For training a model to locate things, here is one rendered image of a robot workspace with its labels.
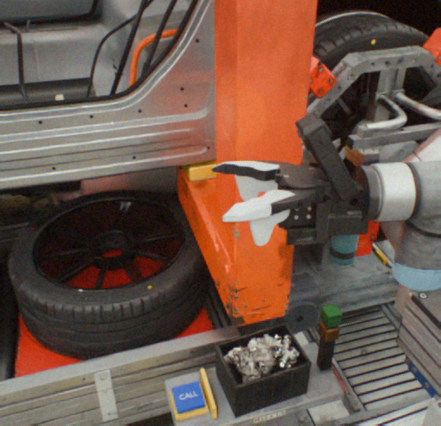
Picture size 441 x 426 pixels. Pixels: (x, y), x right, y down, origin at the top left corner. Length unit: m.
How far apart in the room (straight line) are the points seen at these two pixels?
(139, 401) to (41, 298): 0.43
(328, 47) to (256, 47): 0.56
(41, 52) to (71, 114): 0.79
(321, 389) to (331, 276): 0.73
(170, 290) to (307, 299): 0.45
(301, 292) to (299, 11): 0.97
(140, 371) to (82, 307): 0.25
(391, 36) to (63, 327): 1.29
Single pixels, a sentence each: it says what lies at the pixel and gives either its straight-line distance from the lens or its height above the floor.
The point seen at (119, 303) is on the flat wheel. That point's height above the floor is 0.50.
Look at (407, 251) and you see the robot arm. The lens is 0.75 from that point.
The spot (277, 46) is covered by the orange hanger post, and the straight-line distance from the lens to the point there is 1.04.
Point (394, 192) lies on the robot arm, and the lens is 0.66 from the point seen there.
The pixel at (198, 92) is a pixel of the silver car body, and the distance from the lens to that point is 1.62.
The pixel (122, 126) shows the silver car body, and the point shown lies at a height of 0.91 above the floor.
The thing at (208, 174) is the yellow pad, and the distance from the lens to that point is 1.73.
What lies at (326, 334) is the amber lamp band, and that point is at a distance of 1.33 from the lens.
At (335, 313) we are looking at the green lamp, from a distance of 1.30.
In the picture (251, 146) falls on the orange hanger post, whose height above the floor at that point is 1.07.
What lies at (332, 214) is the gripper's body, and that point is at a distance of 0.67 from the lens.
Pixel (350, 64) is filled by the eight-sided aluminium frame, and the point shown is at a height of 1.11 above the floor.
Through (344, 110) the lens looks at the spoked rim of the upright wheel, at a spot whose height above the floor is 0.92.
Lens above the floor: 1.57
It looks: 33 degrees down
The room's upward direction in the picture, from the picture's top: straight up
